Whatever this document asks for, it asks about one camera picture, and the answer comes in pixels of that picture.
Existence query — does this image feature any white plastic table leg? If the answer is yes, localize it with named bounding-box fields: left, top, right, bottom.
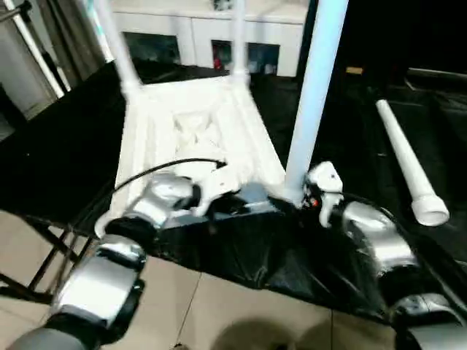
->
left=283, top=0, right=350, bottom=204
left=228, top=0, right=252, bottom=88
left=96, top=0, right=144, bottom=98
left=374, top=98, right=450, bottom=228

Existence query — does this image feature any black plastic mat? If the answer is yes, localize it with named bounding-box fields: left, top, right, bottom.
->
left=0, top=60, right=467, bottom=324

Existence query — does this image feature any black box with gold label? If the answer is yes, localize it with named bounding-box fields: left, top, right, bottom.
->
left=301, top=0, right=369, bottom=79

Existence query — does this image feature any white glass-door cabinet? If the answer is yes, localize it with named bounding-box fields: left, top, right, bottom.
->
left=109, top=0, right=308, bottom=78

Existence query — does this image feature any blue patterned white roll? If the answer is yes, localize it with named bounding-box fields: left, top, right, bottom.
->
left=88, top=0, right=115, bottom=63

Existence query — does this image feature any grey curtain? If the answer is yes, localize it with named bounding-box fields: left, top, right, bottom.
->
left=39, top=0, right=111, bottom=85

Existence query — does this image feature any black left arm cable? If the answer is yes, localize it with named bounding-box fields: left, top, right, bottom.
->
left=114, top=157, right=228, bottom=193

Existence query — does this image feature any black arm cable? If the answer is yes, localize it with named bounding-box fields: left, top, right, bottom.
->
left=114, top=157, right=228, bottom=193
left=338, top=190, right=467, bottom=278

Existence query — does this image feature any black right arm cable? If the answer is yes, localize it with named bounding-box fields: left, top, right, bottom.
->
left=338, top=190, right=467, bottom=278

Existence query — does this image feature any black metal table frame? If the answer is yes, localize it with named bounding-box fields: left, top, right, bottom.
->
left=0, top=212, right=96, bottom=304

